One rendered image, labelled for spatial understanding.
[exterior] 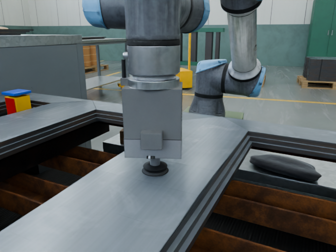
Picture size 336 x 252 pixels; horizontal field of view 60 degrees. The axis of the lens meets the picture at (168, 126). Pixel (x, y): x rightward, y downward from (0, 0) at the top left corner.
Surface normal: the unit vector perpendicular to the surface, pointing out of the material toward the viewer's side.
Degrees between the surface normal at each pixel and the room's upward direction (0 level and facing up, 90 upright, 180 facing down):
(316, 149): 90
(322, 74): 90
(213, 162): 2
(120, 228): 1
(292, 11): 90
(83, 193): 2
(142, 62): 90
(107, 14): 110
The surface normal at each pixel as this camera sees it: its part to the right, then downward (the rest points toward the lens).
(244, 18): 0.04, 0.84
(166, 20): 0.49, 0.27
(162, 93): -0.06, 0.31
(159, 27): 0.24, 0.30
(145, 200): -0.02, -0.94
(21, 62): 0.90, 0.14
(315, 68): -0.27, 0.29
